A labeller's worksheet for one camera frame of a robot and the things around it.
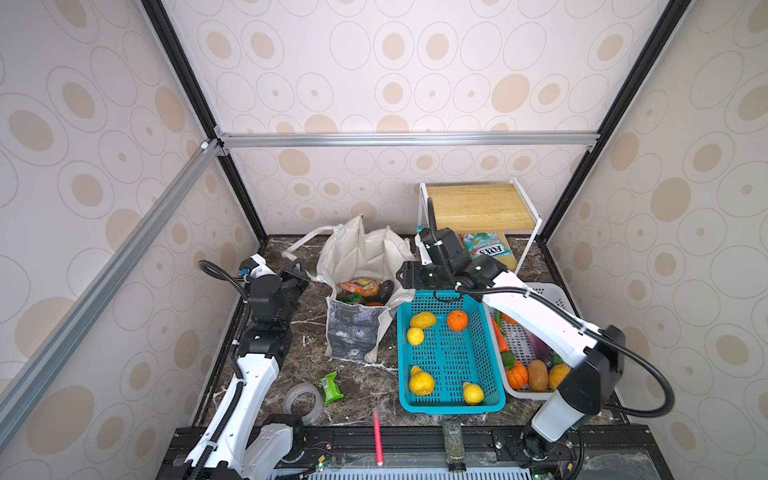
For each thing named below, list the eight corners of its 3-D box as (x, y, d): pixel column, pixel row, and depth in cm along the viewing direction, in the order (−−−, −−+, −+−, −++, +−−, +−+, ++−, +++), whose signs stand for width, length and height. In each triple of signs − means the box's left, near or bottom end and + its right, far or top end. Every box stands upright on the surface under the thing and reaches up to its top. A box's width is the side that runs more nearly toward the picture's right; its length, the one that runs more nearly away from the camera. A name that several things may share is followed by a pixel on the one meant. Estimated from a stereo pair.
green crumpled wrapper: (326, 405, 82) (325, 402, 80) (320, 380, 86) (319, 377, 84) (344, 397, 83) (343, 394, 81) (337, 374, 87) (336, 370, 85)
